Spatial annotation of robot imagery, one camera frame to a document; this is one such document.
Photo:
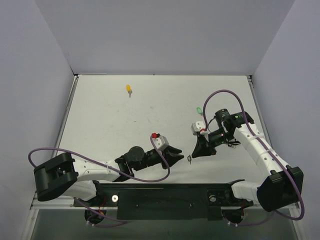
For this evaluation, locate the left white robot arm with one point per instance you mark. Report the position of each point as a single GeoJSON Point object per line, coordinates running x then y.
{"type": "Point", "coordinates": [72, 174]}

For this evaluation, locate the yellow tagged key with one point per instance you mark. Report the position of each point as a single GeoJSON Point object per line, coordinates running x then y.
{"type": "Point", "coordinates": [129, 90]}

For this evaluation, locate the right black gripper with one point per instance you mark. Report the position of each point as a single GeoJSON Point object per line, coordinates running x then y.
{"type": "Point", "coordinates": [206, 145]}

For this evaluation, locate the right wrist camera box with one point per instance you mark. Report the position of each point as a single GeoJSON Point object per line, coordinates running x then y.
{"type": "Point", "coordinates": [199, 127]}

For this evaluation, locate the green tagged key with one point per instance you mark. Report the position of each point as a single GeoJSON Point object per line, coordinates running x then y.
{"type": "Point", "coordinates": [199, 111]}

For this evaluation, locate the dark blue tagged key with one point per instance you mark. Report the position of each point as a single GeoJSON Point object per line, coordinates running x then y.
{"type": "Point", "coordinates": [189, 159]}

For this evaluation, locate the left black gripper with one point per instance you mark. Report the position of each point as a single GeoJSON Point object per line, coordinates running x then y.
{"type": "Point", "coordinates": [165, 157]}

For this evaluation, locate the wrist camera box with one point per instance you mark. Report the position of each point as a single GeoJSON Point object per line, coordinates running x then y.
{"type": "Point", "coordinates": [159, 141]}
{"type": "Point", "coordinates": [199, 127]}

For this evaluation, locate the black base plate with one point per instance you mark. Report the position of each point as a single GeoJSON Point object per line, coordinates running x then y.
{"type": "Point", "coordinates": [168, 201]}

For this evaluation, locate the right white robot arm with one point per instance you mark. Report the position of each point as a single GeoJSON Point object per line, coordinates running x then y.
{"type": "Point", "coordinates": [282, 183]}

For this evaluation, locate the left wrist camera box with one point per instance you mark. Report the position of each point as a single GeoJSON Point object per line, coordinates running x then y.
{"type": "Point", "coordinates": [159, 141]}

